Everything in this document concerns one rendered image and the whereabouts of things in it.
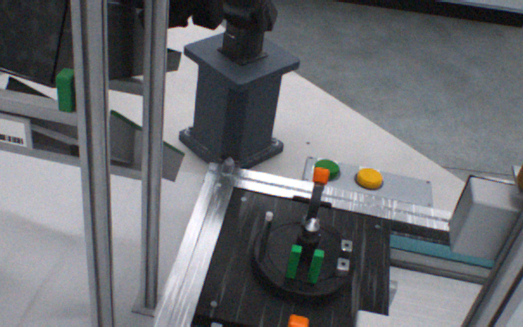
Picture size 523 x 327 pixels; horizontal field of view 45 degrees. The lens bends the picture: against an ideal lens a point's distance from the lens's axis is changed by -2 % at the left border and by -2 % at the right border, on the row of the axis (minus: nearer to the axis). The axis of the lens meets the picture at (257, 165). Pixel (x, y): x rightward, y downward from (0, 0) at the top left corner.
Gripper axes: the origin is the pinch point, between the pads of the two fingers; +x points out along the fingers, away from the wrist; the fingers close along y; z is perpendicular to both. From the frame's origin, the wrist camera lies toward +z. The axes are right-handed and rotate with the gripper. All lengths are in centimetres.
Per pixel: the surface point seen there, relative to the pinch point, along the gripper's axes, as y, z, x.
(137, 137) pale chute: 6.3, -9.2, 9.9
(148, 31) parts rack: 9.6, 5.6, 7.6
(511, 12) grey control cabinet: 14, -198, -300
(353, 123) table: 13, -53, -42
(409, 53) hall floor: -25, -184, -221
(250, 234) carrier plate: 16.5, -29.8, 4.3
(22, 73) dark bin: 7.2, 10.3, 21.0
